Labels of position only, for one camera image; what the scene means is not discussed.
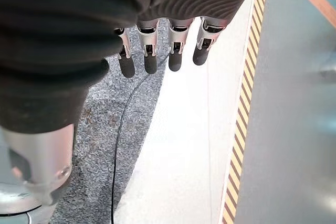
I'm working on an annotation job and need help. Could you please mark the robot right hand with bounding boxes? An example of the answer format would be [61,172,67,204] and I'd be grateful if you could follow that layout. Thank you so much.
[0,0,262,206]

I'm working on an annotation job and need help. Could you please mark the grey speckled carpet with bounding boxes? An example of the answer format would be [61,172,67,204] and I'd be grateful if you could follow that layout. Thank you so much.
[48,18,171,224]

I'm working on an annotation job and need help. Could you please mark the silver robot leg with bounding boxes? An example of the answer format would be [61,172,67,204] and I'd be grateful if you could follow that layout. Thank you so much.
[0,126,50,224]

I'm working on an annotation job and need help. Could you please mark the yellow black striped tape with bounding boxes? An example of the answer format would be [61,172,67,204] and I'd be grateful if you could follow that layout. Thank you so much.
[222,0,269,224]

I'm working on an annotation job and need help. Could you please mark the thin black cable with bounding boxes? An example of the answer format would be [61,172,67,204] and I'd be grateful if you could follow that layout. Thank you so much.
[110,52,170,224]

